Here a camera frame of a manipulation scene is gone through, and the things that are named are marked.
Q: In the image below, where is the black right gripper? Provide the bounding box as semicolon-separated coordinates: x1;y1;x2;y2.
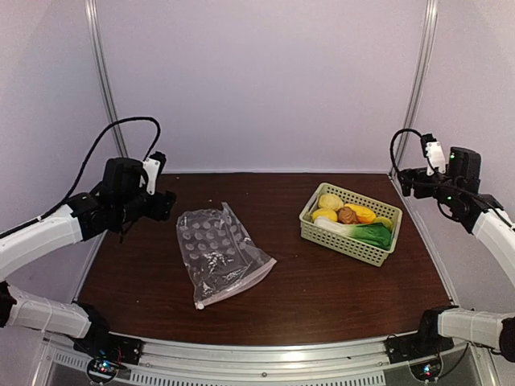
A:
397;166;459;206

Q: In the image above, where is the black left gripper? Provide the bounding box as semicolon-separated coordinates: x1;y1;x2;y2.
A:
116;188;176;225

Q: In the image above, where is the green yellow toy lime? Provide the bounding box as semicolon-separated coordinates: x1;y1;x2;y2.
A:
373;216;394;231

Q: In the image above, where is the orange toy mango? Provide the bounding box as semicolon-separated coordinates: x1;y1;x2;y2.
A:
344;203;377;224

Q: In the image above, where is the toy bok choy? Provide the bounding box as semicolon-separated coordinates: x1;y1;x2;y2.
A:
314;216;392;250

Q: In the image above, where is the clear zip top bag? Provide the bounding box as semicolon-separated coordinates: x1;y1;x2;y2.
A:
176;202;277;310

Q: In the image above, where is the brown toy bun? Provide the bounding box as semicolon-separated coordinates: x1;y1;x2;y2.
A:
337;207;360;224

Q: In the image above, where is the yellow toy lemon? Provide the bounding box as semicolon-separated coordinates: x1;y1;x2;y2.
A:
311;207;338;222

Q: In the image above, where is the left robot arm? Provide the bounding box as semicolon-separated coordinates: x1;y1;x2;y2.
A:
1;152;176;357

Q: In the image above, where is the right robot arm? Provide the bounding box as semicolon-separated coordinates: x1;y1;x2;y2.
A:
392;142;514;363

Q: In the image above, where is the beige toy walnut ball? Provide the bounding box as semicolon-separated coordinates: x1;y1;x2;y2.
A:
318;193;344;212

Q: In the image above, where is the green plastic basket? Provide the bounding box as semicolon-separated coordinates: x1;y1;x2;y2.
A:
299;183;402;267

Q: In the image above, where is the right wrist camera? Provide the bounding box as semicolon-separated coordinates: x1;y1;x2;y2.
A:
420;133;447;176

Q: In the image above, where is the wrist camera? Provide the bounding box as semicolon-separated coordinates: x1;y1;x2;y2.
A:
420;133;447;176
140;151;167;195

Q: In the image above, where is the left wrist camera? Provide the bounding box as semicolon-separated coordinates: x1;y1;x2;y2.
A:
140;151;167;195

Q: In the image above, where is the right black cable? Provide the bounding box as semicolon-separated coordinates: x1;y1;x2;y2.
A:
389;128;427;178

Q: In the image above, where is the black cable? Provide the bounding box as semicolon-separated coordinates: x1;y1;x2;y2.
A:
389;128;427;178
38;117;162;220

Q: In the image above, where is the left black cable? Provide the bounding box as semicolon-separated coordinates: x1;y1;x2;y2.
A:
38;117;162;220

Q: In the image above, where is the right aluminium frame post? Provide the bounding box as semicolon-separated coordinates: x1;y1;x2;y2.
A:
388;0;439;178

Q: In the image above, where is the aluminium frame post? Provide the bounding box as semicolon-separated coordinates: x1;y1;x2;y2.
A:
388;0;439;178
84;0;130;158

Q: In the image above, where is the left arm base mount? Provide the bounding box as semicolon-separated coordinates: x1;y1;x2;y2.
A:
70;333;143;385

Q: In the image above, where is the aluminium front rail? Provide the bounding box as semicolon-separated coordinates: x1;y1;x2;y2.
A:
38;331;496;386

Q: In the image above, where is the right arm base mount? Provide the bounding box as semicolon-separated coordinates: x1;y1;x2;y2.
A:
384;333;455;384

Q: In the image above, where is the left aluminium frame post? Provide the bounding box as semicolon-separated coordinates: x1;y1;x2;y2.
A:
84;0;130;158

